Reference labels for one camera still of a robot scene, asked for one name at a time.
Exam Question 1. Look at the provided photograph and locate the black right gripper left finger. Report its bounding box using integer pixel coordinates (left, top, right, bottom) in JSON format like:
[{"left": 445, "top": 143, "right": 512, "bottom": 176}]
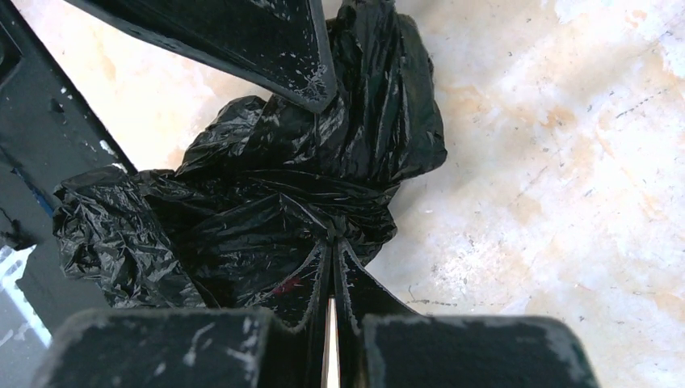
[{"left": 251, "top": 242, "right": 332, "bottom": 387}]

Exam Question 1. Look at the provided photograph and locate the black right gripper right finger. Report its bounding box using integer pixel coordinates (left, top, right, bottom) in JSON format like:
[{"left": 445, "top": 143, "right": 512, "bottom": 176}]
[{"left": 332, "top": 238, "right": 417, "bottom": 387}]

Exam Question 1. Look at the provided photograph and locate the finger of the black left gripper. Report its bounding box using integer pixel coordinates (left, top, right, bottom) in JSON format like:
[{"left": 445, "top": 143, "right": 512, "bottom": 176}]
[{"left": 72, "top": 0, "right": 337, "bottom": 113}]

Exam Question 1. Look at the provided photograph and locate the black trash bag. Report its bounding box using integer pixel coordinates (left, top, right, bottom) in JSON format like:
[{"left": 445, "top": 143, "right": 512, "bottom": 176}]
[{"left": 53, "top": 1, "right": 448, "bottom": 308}]

